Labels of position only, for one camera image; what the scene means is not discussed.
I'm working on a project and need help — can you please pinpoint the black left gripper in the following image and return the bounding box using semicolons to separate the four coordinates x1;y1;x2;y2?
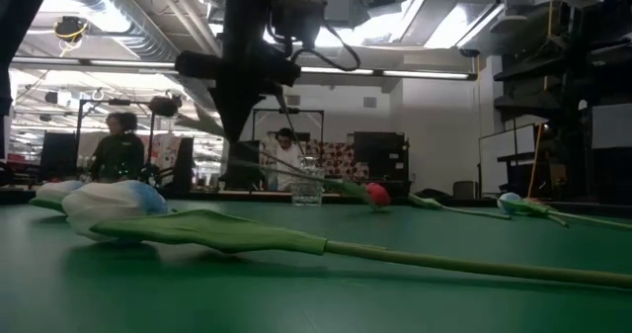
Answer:
175;49;303;144

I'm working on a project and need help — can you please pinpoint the white blue-tipped artificial tulip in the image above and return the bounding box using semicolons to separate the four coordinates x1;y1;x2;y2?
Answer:
496;191;632;231
61;179;632;291
28;179;88;214

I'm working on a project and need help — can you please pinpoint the black artificial tulip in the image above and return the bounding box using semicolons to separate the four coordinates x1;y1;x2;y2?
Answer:
407;192;513;220

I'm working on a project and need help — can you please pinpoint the clear glass vase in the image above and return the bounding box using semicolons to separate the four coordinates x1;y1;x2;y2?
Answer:
289;154;327;207

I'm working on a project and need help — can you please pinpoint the person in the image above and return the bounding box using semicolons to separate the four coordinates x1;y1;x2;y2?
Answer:
266;126;305;192
88;111;147;184

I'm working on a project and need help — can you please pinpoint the colourful patterned panel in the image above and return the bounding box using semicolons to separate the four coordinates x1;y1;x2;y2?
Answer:
142;133;184;176

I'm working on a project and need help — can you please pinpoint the red floral patterned panel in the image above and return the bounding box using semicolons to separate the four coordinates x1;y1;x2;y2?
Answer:
304;141;370;182

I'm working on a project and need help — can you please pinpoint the black cabinet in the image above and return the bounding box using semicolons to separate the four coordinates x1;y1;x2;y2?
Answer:
353;130;411;196

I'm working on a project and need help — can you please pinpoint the green table mat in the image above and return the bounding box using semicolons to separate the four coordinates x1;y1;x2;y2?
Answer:
0;198;632;333

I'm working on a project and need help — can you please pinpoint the grey bin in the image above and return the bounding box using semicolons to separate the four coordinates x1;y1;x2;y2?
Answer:
452;180;479;200

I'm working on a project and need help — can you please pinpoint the whiteboard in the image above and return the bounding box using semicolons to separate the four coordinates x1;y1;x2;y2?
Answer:
478;124;539;196

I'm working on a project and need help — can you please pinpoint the black metal frame stand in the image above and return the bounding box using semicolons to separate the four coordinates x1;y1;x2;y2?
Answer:
76;97;158;181
251;107;326;144

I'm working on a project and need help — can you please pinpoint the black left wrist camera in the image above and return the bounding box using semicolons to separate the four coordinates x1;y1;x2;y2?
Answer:
274;0;328;50

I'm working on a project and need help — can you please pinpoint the black left camera cable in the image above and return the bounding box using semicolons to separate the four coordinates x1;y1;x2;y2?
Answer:
288;0;362;73

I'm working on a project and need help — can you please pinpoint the silver ribbed ventilation duct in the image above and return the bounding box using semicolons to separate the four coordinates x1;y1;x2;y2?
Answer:
48;0;223;112

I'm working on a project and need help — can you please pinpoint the grey rectangular ceiling duct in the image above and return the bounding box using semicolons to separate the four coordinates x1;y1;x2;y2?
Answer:
323;0;371;28

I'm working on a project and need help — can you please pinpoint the black ceiling device yellow cable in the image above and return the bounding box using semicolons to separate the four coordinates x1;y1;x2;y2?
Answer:
52;15;89;45

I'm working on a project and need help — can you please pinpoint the yellow hanging cable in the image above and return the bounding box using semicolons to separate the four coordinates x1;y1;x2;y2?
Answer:
525;0;557;200

